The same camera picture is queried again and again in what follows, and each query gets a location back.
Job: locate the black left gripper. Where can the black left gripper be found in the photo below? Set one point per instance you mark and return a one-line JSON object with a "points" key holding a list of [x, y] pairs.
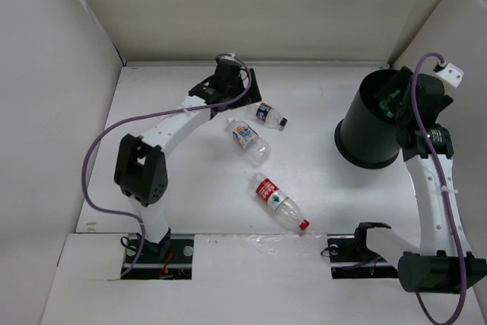
{"points": [[253, 95]]}

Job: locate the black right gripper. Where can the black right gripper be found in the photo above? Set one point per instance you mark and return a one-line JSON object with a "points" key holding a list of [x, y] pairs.
{"points": [[399, 81]]}

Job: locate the green plastic bottle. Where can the green plastic bottle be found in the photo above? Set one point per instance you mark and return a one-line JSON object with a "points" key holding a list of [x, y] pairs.
{"points": [[389, 105]]}

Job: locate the clear bottle red label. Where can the clear bottle red label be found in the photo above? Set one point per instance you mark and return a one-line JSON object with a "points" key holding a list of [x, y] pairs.
{"points": [[284, 209]]}

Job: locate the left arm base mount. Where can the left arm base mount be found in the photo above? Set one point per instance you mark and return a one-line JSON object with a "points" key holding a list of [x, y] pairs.
{"points": [[177, 264]]}

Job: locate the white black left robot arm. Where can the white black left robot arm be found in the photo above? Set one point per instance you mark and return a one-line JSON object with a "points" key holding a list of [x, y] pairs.
{"points": [[141, 164]]}

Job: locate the clear Pepsi bottle black cap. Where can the clear Pepsi bottle black cap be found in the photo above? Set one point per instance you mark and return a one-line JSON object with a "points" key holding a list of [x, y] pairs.
{"points": [[270, 116]]}

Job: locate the black round bin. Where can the black round bin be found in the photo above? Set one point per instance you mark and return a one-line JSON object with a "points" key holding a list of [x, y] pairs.
{"points": [[365, 137]]}

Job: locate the clear bottle orange blue label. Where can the clear bottle orange blue label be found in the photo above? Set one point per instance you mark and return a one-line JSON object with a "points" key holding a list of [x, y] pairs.
{"points": [[255, 148]]}

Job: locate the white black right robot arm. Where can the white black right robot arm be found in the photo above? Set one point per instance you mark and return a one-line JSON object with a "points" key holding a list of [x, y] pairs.
{"points": [[443, 262]]}

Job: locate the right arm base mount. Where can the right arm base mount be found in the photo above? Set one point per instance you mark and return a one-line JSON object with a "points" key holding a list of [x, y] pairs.
{"points": [[348, 262]]}

